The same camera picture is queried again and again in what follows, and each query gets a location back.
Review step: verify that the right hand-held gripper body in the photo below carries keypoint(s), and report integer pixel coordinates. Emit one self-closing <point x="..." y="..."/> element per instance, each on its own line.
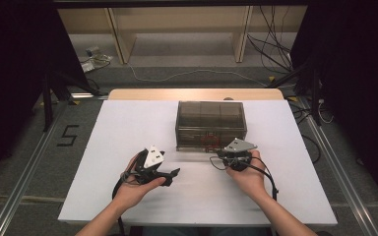
<point x="238" y="154"/>

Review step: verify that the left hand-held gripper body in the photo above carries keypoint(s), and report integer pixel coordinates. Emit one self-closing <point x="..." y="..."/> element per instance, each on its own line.
<point x="149" y="164"/>

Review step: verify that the smoky transparent plastic drawer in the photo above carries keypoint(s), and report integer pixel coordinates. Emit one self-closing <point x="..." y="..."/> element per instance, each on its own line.
<point x="190" y="146"/>

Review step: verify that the smoky transparent drawer organizer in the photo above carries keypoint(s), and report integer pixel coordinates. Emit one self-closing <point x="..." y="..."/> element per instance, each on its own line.
<point x="210" y="114"/>

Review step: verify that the person's right hand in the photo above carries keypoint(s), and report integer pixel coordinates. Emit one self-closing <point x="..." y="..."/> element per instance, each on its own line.
<point x="251" y="182"/>

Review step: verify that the person's left hand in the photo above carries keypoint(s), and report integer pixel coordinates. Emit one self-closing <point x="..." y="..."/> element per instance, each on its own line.
<point x="131" y="193"/>

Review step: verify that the white board sheet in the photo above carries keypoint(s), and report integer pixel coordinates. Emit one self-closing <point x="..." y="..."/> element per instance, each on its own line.
<point x="193" y="203"/>

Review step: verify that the short aluminium bar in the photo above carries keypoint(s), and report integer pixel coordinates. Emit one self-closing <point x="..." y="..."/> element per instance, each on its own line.
<point x="88" y="95"/>

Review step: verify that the black metal stand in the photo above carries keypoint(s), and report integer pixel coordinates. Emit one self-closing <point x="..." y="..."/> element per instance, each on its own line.
<point x="315" y="98"/>
<point x="47" y="105"/>

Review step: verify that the white power strip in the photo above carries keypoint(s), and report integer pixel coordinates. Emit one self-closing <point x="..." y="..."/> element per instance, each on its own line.
<point x="87" y="67"/>

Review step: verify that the grey power adapter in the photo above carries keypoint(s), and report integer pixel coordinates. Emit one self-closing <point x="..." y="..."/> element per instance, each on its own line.
<point x="93" y="51"/>

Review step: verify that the beige wooden shelf unit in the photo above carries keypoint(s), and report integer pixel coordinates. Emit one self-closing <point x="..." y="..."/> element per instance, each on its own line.
<point x="177" y="19"/>

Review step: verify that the black curtain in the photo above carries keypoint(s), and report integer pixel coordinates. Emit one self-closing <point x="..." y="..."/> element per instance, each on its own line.
<point x="13" y="65"/>
<point x="357" y="65"/>

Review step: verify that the aluminium floor rail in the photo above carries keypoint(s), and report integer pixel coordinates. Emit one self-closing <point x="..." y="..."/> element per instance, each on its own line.
<point x="341" y="177"/>
<point x="23" y="183"/>

